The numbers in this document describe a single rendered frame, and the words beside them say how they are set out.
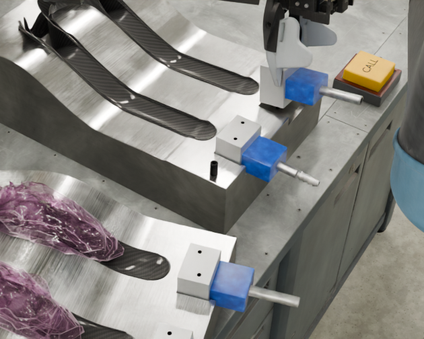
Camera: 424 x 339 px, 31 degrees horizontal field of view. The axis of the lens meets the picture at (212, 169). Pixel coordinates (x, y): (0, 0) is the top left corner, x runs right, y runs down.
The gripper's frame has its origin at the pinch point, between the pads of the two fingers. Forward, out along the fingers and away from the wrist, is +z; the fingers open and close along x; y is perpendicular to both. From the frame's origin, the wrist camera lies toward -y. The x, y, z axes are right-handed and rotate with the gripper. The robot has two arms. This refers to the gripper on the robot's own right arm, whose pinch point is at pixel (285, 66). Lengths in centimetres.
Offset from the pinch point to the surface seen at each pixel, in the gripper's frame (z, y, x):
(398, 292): 88, 3, 61
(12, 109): 7.8, -33.2, -17.2
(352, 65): 7.9, 1.4, 19.9
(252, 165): 6.9, 2.8, -12.9
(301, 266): 48, -3, 16
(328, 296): 79, -8, 42
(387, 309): 88, 3, 55
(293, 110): 7.6, 0.4, 2.5
